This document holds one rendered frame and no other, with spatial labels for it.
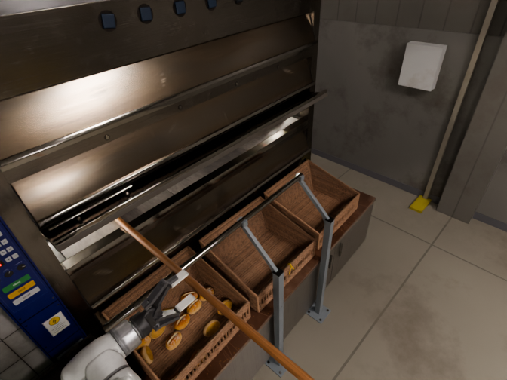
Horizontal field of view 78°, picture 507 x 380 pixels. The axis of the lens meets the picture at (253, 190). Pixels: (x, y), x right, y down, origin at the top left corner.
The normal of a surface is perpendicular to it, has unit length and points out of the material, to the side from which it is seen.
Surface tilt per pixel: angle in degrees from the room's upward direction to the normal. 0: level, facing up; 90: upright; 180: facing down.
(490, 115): 90
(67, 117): 70
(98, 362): 18
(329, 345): 0
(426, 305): 0
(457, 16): 90
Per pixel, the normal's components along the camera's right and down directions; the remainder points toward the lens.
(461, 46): -0.70, 0.46
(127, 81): 0.68, 0.07
